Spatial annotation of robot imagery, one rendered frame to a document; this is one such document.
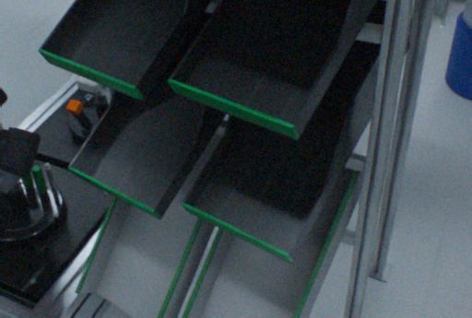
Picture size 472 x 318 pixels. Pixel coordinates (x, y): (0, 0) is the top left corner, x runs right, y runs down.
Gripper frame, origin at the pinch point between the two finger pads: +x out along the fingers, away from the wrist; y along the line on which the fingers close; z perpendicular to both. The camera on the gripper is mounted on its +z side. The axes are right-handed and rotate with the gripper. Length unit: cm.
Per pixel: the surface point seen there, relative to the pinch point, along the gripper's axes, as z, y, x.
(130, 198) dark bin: -1.2, -29.6, -13.6
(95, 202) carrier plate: -4.2, -9.3, 15.2
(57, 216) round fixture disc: -7.8, -6.8, 9.6
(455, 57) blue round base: 45, -54, 62
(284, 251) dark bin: -1.6, -46.9, -11.6
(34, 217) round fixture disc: -9.0, -3.6, 8.3
